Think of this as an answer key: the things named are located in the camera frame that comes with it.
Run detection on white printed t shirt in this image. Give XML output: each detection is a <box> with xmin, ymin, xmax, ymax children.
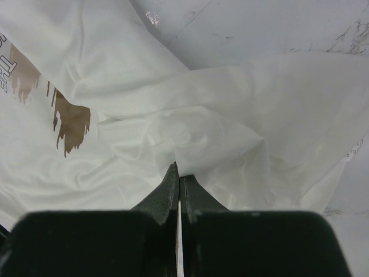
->
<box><xmin>1</xmin><ymin>1</ymin><xmax>368</xmax><ymax>229</ymax></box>

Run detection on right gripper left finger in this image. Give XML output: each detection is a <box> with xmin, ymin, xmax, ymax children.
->
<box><xmin>5</xmin><ymin>164</ymin><xmax>179</xmax><ymax>276</ymax></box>

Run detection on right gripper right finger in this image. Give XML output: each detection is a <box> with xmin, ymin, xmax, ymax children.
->
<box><xmin>179</xmin><ymin>175</ymin><xmax>351</xmax><ymax>276</ymax></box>

